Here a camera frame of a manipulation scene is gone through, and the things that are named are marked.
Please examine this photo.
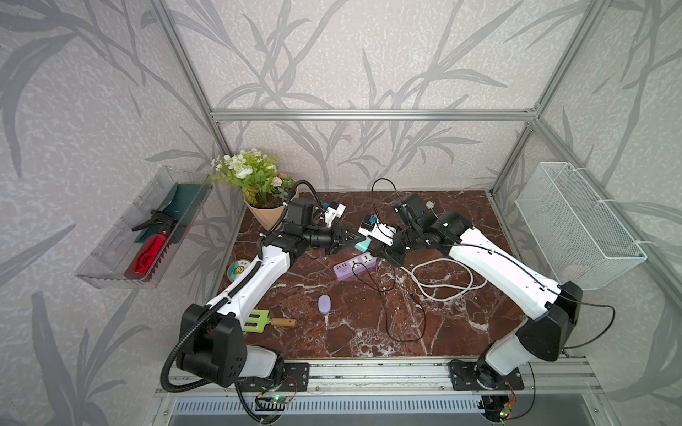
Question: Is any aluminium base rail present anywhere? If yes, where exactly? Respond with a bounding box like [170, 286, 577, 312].
[153, 357, 606, 398]

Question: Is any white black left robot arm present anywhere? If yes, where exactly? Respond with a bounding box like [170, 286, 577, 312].
[160, 223, 365, 392]

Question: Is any artificial white flower plant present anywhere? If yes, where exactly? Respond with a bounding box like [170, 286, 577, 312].
[210, 148, 295, 209]

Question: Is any green garden fork wooden handle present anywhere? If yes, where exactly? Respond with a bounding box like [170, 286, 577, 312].
[243, 310, 297, 334]

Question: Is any white wire mesh basket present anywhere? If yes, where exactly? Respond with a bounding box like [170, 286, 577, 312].
[516, 162, 648, 290]

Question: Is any round green tape roll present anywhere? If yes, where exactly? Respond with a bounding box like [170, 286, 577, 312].
[227, 259, 251, 282]

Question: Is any black usb charging cable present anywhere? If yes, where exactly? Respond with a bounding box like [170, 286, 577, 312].
[351, 177, 427, 344]

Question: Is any white power strip cord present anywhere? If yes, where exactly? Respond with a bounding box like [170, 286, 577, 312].
[399, 257, 488, 304]

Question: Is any clear plastic wall bin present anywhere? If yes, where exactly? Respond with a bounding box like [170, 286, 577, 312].
[76, 166, 213, 289]

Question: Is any teal usb charger plug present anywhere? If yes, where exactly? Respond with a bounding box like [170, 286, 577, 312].
[354, 237, 371, 253]

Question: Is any red spray bottle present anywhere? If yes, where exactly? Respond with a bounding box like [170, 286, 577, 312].
[128, 231, 169, 280]

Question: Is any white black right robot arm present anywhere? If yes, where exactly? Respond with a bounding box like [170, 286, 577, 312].
[359, 212, 583, 390]

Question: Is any purple power strip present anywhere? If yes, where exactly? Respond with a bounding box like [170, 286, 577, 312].
[332, 253, 378, 282]

